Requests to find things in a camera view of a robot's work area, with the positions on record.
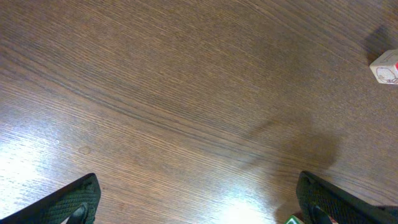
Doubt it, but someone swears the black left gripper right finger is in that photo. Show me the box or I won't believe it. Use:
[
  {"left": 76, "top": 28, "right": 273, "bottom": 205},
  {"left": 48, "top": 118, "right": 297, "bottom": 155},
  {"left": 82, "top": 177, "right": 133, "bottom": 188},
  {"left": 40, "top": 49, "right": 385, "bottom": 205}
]
[{"left": 296, "top": 171, "right": 397, "bottom": 224}]

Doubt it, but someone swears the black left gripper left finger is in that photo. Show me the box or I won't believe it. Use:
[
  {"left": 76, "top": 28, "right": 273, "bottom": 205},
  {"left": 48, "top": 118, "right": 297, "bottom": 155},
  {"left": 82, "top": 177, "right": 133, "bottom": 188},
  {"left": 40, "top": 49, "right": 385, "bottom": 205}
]
[{"left": 1, "top": 173, "right": 101, "bottom": 223}]

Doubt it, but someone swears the wooden block green R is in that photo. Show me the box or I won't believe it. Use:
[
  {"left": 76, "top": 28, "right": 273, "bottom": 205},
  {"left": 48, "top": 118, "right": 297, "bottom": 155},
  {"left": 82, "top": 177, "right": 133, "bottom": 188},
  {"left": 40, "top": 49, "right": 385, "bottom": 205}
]
[{"left": 284, "top": 215, "right": 304, "bottom": 224}]

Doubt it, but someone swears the wooden block red V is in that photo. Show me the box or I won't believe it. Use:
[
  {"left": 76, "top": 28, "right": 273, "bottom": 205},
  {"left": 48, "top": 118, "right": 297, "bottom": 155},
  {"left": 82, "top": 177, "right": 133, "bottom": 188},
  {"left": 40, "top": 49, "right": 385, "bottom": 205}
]
[{"left": 369, "top": 49, "right": 398, "bottom": 85}]

